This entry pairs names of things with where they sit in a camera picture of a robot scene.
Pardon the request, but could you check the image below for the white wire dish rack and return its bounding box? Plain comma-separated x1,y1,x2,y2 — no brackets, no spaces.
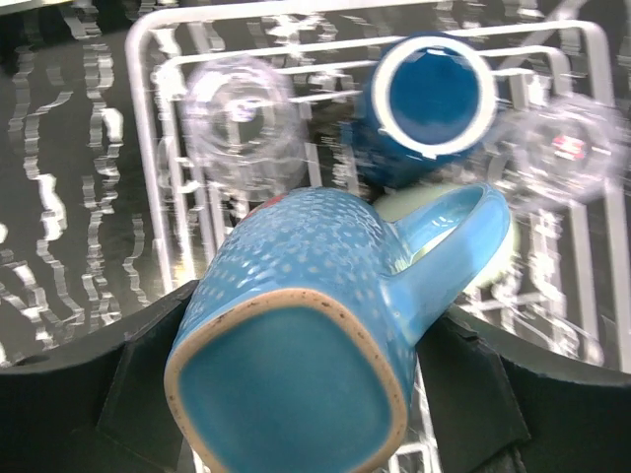
125,1,630,472

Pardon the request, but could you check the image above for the light blue dotted mug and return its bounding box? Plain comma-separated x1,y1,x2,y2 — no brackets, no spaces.
164,183,511,472

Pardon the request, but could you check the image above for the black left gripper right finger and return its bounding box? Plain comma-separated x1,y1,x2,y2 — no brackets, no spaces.
416,307,630,473

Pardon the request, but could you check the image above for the pale green cup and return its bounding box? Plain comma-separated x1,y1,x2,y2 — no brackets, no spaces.
369,184,517,292

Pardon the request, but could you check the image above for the dark blue ceramic mug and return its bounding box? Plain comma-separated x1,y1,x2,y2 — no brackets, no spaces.
350,33,498,188

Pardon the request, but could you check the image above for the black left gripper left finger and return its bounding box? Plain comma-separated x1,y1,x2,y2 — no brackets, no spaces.
1,281,197,472

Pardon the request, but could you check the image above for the clear glass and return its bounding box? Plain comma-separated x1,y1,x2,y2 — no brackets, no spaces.
180,55,308,201
485,95,627,213

